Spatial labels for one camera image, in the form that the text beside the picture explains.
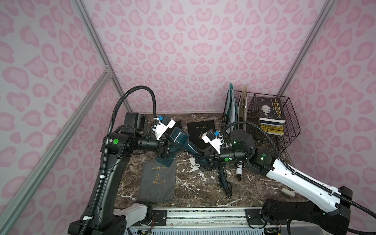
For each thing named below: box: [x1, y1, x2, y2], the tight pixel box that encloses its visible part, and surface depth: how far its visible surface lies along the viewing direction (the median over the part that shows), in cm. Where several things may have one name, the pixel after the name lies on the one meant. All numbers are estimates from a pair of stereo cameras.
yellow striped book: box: [258, 117, 286, 136], surface depth 90 cm
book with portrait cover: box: [258, 97, 286, 120], surface depth 94 cm
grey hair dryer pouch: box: [139, 159, 177, 203], surface depth 86 cm
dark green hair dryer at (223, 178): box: [217, 167, 233, 198], surface depth 84 cm
